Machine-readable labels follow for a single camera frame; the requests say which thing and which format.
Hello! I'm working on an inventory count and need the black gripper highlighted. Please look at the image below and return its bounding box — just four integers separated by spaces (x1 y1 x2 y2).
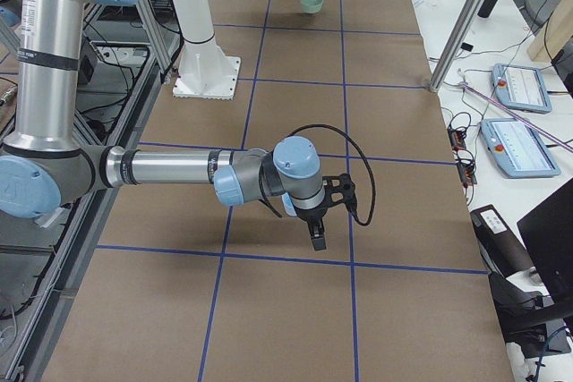
295 205 328 250

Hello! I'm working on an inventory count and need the mint green bowl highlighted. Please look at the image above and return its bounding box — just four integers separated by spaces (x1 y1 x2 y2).
300 0 324 14

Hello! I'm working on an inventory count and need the light blue plastic cup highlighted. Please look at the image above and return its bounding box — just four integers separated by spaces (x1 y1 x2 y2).
281 193 296 217

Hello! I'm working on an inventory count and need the orange circuit board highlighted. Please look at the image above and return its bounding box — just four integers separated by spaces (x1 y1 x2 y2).
448 128 466 151

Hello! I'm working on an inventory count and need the near teach pendant tablet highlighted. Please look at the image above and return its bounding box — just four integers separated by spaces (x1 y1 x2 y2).
481 118 561 179

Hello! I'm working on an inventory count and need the teach pendant tablet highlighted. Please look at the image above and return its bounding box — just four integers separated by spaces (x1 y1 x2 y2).
492 64 552 114
481 118 561 179

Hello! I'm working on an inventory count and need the black monitor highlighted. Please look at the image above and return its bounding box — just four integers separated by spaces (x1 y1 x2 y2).
517 180 572 301

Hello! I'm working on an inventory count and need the far teach pendant tablet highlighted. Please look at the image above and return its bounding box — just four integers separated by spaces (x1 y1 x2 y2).
492 64 552 114

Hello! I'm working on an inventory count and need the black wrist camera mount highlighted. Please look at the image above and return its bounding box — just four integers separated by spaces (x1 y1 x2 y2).
322 173 357 214

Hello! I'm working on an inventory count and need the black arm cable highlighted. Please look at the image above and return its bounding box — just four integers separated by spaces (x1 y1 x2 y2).
286 124 378 227

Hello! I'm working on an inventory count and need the white camera pole base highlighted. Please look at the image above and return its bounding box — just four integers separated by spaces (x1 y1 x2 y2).
173 0 241 100

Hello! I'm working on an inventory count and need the aluminium frame post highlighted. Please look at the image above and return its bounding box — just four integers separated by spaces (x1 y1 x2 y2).
428 0 484 93

